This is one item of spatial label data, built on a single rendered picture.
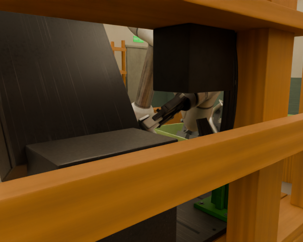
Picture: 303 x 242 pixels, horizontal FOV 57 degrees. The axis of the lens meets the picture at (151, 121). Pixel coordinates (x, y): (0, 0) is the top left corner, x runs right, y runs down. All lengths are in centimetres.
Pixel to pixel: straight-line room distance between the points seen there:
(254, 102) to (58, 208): 55
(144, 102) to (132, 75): 686
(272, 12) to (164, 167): 41
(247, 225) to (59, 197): 61
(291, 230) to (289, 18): 68
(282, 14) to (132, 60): 791
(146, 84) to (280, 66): 97
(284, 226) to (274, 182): 27
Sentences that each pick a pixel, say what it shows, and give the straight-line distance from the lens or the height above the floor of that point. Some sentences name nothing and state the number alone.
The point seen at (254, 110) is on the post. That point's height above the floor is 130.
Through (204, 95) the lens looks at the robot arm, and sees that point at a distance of 103.
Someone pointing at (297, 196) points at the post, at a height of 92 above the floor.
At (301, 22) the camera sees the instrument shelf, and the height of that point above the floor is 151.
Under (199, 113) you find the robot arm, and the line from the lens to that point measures 114.
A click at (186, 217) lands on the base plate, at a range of 103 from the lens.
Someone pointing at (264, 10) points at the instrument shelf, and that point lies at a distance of 64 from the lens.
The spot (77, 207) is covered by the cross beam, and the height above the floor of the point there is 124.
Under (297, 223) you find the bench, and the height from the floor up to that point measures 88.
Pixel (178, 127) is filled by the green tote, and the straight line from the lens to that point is 241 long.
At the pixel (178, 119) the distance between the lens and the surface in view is 659.
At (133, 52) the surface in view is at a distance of 858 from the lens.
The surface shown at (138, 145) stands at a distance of 61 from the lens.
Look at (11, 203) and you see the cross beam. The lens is 32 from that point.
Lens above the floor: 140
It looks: 10 degrees down
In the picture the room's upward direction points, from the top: straight up
